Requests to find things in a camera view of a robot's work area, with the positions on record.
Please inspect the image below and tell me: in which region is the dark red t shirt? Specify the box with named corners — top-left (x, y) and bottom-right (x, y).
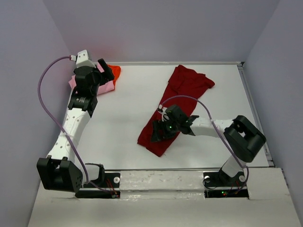
top-left (137, 65), bottom-right (215, 157)

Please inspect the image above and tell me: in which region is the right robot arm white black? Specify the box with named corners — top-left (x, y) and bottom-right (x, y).
top-left (151, 105), bottom-right (266, 189)

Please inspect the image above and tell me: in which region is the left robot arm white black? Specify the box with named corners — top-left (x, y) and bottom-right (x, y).
top-left (36, 56), bottom-right (115, 193)

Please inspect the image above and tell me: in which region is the pink folded t shirt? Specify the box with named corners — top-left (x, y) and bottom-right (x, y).
top-left (69, 75), bottom-right (115, 95)

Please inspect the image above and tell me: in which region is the orange folded t shirt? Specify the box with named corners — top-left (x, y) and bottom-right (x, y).
top-left (108, 64), bottom-right (121, 86)

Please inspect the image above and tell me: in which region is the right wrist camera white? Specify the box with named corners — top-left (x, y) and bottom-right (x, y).
top-left (157, 107), bottom-right (169, 122)

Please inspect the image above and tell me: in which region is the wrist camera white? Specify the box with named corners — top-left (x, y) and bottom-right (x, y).
top-left (70, 50), bottom-right (96, 68)
top-left (157, 107), bottom-right (169, 122)

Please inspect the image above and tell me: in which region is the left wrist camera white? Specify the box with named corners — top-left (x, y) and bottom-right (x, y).
top-left (70, 50), bottom-right (96, 68)

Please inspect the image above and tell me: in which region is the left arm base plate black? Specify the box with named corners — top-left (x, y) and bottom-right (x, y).
top-left (75, 172), bottom-right (121, 199)

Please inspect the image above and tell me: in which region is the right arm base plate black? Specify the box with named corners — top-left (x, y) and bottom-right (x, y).
top-left (202, 171), bottom-right (249, 199)

